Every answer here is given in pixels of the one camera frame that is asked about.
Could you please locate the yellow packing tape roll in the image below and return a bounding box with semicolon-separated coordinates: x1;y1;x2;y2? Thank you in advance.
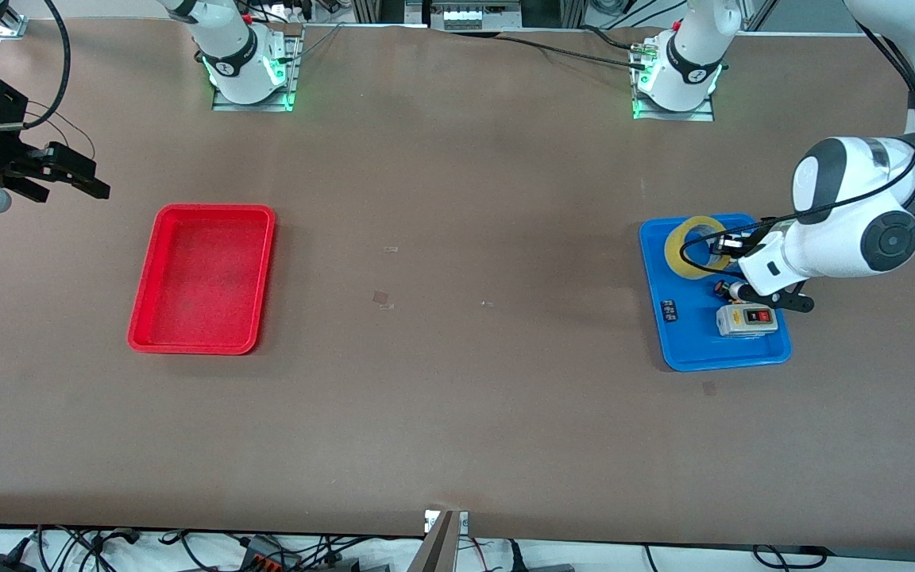
664;214;732;280

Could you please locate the blue plastic tray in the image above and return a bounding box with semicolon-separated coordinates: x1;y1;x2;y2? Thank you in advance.
639;213;793;373

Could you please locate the red plastic tray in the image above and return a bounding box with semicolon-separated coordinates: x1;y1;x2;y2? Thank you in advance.
127;203;277;356

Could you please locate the white power strip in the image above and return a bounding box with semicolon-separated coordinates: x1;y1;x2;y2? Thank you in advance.
251;0;317;23

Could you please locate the grey control box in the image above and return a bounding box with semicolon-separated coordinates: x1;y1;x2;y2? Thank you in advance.
424;0;523;31

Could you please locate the aluminium beam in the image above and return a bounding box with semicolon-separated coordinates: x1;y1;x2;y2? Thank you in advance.
410;511;460;572

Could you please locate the orange connector block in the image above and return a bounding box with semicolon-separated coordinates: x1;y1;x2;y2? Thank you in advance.
239;536;299;572

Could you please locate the grey switch box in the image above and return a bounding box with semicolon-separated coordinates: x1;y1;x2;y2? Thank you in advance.
716;304;780;338

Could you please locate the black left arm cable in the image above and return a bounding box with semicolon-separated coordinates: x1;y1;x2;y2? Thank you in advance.
678;16;915;279

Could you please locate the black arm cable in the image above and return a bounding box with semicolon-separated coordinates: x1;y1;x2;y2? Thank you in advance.
678;16;915;279
22;0;71;132

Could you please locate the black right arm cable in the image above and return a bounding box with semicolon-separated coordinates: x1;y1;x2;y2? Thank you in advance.
22;0;71;132

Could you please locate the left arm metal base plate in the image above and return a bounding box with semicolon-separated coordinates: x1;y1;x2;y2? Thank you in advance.
632;44;716;122

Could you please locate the thick black table cable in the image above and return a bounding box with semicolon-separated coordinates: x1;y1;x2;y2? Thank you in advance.
496;32;651;69

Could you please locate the white label bracket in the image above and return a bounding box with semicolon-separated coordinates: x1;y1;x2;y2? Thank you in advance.
424;508;470;535

